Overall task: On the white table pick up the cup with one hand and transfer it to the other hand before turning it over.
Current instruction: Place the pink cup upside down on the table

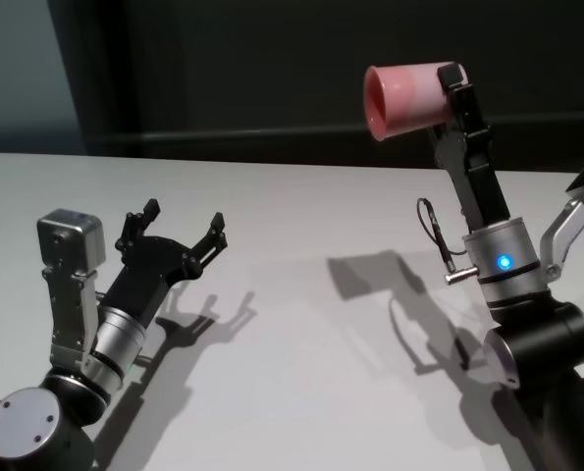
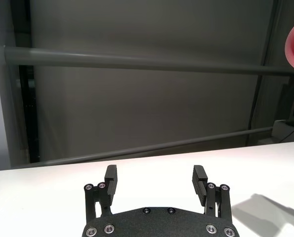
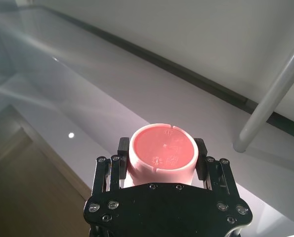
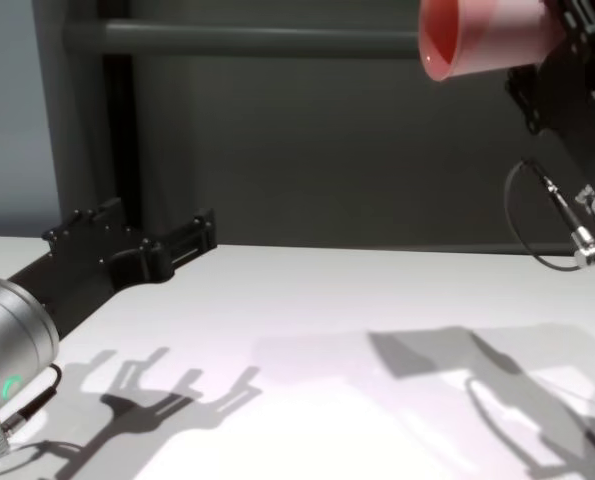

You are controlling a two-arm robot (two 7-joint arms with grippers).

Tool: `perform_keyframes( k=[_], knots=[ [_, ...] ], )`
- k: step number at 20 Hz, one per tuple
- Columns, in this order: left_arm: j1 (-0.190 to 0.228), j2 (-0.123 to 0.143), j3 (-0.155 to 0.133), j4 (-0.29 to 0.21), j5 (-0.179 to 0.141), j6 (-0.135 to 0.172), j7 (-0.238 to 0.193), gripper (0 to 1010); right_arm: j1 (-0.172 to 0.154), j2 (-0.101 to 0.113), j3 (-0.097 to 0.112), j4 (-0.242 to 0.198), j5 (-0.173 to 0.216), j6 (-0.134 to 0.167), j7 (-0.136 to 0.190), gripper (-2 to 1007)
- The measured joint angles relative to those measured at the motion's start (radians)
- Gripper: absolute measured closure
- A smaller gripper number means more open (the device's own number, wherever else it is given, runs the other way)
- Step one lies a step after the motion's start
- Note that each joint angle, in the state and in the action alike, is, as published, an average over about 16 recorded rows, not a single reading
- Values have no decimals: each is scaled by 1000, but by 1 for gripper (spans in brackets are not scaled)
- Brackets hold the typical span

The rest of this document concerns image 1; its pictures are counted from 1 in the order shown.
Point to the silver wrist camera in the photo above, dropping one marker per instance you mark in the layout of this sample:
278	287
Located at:
70	240
566	225

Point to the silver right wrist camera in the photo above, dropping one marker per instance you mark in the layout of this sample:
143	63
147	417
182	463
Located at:
566	225

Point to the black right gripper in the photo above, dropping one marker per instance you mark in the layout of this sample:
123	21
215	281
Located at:
475	186

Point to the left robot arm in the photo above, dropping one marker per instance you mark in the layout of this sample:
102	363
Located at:
36	422

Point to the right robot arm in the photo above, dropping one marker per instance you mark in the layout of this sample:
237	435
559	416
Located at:
542	343

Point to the pink plastic cup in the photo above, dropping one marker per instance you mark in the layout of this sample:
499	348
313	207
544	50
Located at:
409	103

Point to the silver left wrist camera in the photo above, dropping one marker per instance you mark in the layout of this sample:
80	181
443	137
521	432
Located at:
70	240

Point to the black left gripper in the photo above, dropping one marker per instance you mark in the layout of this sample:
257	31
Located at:
144	275

